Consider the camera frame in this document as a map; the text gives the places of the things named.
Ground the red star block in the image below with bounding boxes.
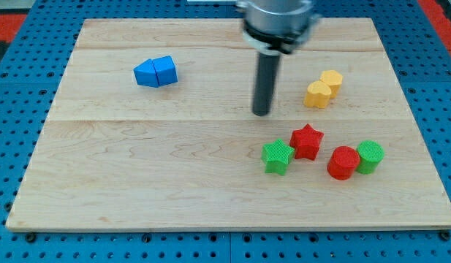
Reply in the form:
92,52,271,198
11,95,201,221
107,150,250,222
289,123,325,161

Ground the green cylinder block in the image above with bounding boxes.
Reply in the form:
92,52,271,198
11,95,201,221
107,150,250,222
356,140,384,175

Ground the blue cube block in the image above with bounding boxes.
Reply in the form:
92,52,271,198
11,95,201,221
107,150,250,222
153,56,178,86

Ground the yellow heart block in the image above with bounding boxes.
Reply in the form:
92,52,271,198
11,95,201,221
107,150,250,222
303,80,332,108

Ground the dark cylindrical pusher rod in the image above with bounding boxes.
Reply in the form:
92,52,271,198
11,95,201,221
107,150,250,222
251,53,281,116

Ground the red cylinder block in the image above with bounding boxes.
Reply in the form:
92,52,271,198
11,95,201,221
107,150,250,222
327,145,360,180

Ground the green star block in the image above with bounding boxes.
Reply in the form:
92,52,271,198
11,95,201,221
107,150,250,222
261,139,295,176

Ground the light wooden board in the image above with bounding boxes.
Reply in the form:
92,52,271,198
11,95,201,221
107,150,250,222
6,18,451,232

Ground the blue triangle block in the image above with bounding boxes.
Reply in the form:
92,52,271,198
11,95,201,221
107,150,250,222
133,59,159,88

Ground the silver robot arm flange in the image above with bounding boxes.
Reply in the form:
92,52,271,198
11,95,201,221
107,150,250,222
235,0,321,56

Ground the yellow hexagon block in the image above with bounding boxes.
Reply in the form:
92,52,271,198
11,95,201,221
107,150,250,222
319,70,344,99

